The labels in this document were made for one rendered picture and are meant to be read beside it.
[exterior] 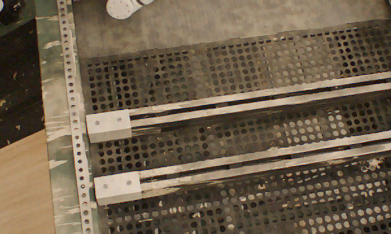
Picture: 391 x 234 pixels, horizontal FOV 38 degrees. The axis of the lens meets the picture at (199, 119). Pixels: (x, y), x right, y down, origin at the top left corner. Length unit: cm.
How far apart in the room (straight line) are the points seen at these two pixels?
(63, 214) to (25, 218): 45
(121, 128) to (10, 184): 61
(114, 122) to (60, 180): 23
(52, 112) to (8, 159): 48
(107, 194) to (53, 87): 39
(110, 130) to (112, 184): 17
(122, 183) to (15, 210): 59
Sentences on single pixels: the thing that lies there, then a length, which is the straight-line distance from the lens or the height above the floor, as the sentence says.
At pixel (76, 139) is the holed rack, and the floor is 88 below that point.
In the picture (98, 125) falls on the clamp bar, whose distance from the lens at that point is 169.
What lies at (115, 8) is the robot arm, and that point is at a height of 113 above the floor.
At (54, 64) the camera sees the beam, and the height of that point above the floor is 85.
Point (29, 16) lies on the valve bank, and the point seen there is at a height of 78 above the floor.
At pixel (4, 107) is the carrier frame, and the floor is 45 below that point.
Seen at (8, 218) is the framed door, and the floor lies 40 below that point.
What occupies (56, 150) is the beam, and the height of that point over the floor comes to 83.
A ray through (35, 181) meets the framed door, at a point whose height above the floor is 53.
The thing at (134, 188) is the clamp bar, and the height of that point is 101.
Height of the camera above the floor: 183
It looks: 22 degrees down
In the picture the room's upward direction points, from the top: 68 degrees clockwise
